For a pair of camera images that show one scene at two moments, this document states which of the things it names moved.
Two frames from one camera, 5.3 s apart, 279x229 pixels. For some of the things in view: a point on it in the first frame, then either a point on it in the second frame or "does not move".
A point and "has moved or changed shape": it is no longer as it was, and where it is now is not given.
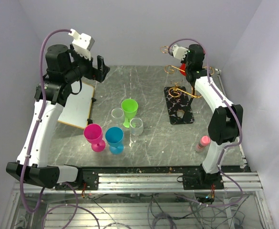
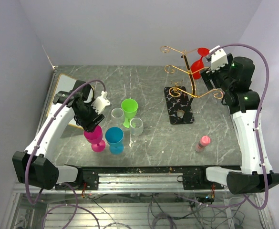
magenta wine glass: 93,133 does not move
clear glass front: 136,126 does not move
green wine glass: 129,107 does not move
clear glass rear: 117,117 does not move
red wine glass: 183,67 has moved or changed shape
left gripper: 95,73 to 89,125
